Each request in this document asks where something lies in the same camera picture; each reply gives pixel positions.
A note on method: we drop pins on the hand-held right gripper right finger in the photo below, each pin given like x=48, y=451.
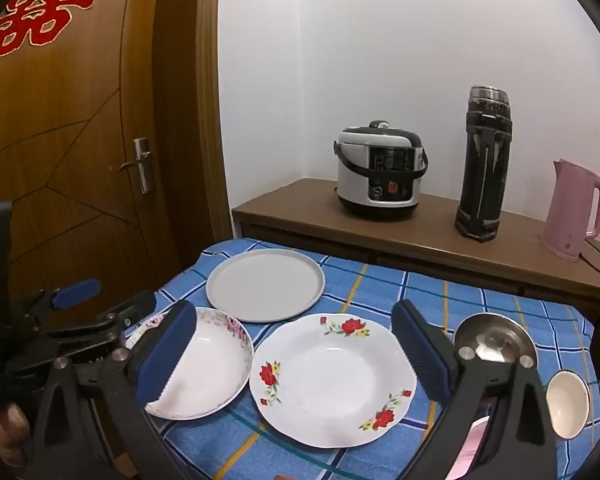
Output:
x=420, y=355

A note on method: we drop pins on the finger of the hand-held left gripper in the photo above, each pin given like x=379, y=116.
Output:
x=75, y=292
x=130, y=307

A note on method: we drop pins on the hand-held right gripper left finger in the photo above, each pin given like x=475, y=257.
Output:
x=165, y=355

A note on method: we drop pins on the white plate with pink flowers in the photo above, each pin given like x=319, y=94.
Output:
x=152, y=321

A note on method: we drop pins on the white bowl with pink flowers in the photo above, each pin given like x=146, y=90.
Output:
x=215, y=365

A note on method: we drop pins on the stainless steel bowl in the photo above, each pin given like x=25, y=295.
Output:
x=495, y=335

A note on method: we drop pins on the white plate with red flowers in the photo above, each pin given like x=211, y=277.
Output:
x=330, y=380

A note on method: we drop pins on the small white bowl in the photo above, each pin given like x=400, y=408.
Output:
x=567, y=405

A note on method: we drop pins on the person's left hand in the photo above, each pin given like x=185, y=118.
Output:
x=7, y=435

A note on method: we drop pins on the blue plaid cloth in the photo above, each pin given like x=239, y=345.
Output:
x=375, y=285

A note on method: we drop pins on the plain grey plate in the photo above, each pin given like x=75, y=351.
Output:
x=265, y=285

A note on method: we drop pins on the wooden door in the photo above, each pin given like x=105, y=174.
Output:
x=80, y=110

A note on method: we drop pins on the brown wooden cabinet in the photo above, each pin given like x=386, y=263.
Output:
x=300, y=210

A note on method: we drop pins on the white and black rice cooker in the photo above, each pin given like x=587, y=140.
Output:
x=375, y=170

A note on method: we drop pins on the black thermos flask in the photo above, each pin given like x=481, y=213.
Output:
x=482, y=170

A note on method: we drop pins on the pink electric kettle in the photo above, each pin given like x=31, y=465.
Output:
x=570, y=210

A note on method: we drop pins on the red paper door decoration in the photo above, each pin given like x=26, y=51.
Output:
x=35, y=5

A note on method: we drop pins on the wooden door frame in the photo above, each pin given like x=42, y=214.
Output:
x=215, y=110

